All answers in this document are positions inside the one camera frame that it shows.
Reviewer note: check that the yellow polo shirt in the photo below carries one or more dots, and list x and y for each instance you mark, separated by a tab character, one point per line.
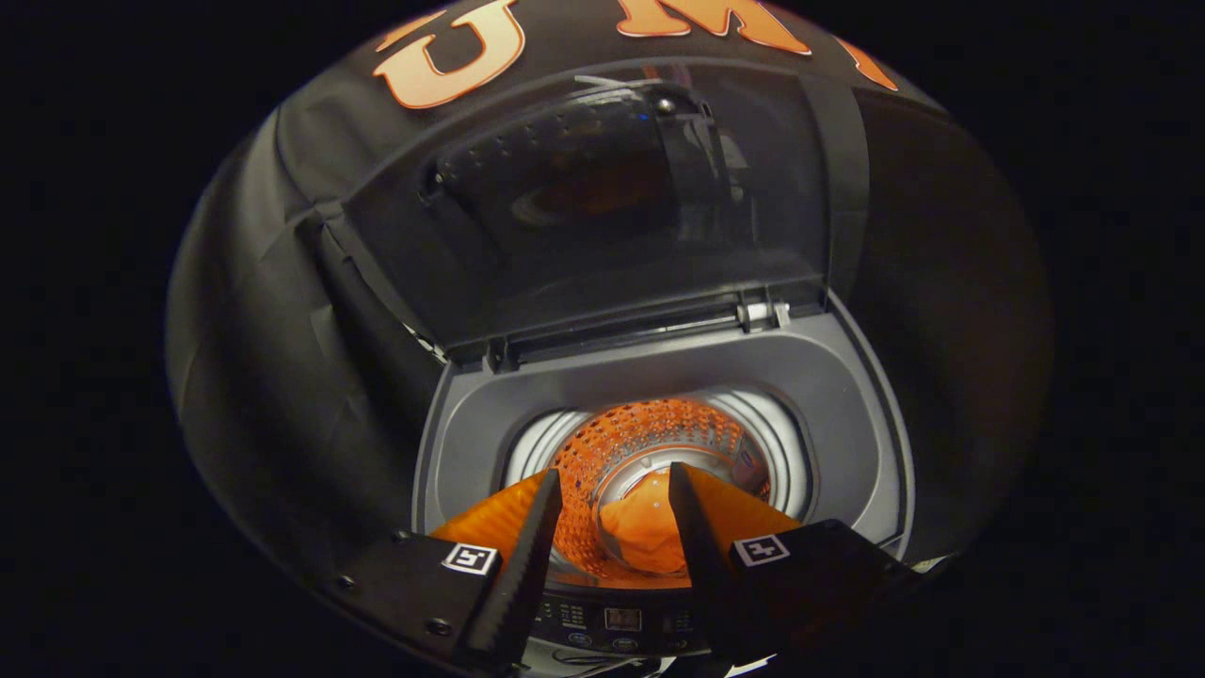
645	532

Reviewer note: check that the dark transparent washing machine lid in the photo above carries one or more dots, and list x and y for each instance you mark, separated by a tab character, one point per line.
772	188

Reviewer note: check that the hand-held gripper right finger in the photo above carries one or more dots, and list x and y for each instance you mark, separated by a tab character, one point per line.
704	565

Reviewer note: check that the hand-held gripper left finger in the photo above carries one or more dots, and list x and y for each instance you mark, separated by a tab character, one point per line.
518	584

